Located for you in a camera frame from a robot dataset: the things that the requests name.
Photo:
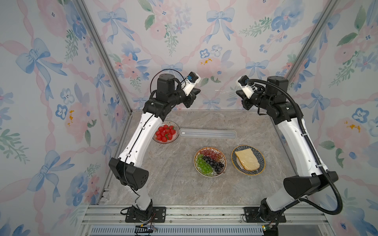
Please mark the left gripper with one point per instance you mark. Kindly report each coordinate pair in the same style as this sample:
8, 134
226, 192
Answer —
191, 98

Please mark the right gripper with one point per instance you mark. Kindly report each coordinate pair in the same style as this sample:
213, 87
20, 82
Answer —
247, 105

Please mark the cream plastic wrap dispenser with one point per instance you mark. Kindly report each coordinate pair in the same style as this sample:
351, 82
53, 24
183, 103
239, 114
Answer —
204, 133

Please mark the blue yellow-rimmed plate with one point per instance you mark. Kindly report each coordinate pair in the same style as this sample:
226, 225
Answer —
248, 160

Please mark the plate of grapes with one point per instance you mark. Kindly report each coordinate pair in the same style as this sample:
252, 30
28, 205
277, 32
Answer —
210, 162

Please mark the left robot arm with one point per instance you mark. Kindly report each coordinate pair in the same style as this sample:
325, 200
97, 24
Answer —
127, 166

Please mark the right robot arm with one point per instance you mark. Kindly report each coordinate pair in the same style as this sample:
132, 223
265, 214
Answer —
312, 173

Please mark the glass bowl of strawberries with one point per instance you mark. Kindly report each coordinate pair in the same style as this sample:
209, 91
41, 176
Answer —
167, 133

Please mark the bread slices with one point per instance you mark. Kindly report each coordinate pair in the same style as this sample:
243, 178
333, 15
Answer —
247, 159

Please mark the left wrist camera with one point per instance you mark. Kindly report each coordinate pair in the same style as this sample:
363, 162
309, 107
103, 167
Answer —
190, 82

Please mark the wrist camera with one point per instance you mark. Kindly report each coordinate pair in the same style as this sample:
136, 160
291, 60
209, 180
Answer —
190, 82
247, 89

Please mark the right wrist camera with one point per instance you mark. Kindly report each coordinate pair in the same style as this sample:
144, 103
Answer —
247, 89

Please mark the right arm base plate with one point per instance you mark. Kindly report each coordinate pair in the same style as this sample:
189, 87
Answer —
259, 214

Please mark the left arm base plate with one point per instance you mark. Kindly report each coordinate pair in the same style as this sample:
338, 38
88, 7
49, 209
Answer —
151, 214

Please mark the aluminium front rail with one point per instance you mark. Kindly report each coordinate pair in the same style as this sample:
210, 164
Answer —
300, 220

